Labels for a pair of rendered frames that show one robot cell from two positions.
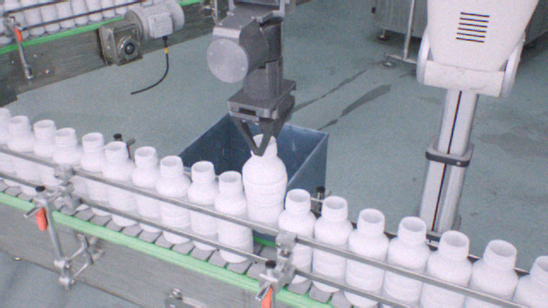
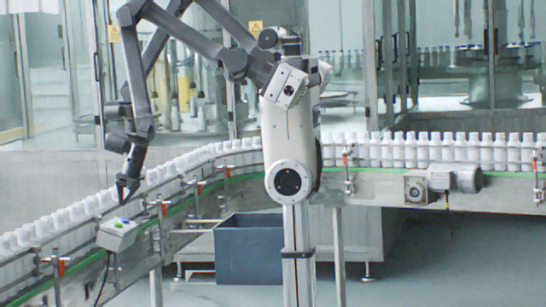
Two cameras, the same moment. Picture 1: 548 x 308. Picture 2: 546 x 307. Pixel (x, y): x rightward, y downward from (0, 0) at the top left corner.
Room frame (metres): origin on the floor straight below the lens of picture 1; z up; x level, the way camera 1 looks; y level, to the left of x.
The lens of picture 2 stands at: (0.36, -4.10, 1.74)
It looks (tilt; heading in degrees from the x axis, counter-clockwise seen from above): 7 degrees down; 78
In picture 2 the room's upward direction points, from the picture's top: 3 degrees counter-clockwise
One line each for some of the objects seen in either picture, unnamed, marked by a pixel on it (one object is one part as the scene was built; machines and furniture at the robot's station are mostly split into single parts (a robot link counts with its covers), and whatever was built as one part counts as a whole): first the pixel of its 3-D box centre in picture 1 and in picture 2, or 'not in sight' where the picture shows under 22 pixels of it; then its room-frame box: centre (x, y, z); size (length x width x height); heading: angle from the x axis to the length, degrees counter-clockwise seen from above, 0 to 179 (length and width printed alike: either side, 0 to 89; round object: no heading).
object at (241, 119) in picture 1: (261, 124); not in sight; (0.68, 0.02, 1.28); 0.07 x 0.07 x 0.09; 65
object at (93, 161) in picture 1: (100, 174); (169, 183); (0.84, 0.34, 1.08); 0.06 x 0.06 x 0.17
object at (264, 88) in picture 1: (263, 79); (133, 127); (0.69, 0.02, 1.35); 0.10 x 0.07 x 0.07; 155
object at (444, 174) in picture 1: (437, 207); (300, 305); (1.18, -0.46, 0.74); 0.11 x 0.11 x 0.40; 65
